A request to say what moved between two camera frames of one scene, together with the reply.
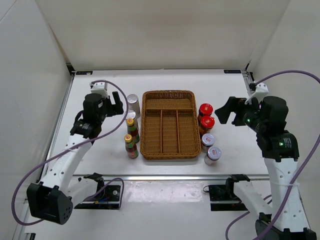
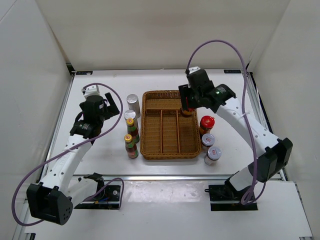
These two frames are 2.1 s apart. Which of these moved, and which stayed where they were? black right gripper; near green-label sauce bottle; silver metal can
Moved: black right gripper
Stayed: near green-label sauce bottle; silver metal can
